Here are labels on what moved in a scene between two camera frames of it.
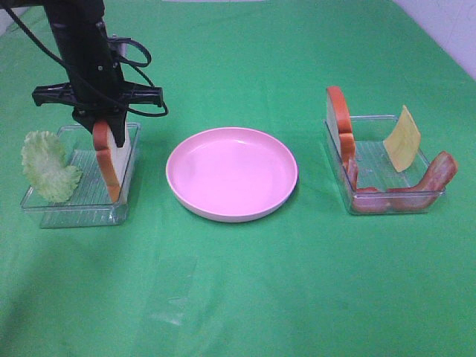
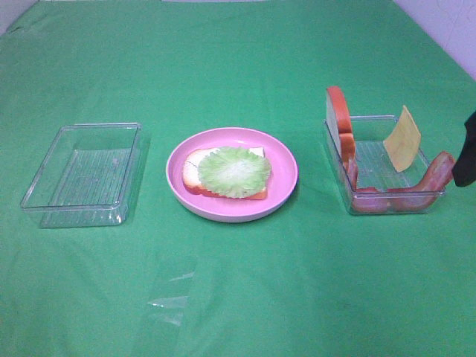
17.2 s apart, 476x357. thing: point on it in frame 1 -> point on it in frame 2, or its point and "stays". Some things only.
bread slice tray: x=113 y=159 -> x=192 y=178
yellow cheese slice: x=403 y=143 stays
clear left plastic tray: x=91 y=204 stays
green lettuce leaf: x=44 y=159 -> x=233 y=172
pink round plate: x=232 y=175 stays
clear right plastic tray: x=380 y=166 stays
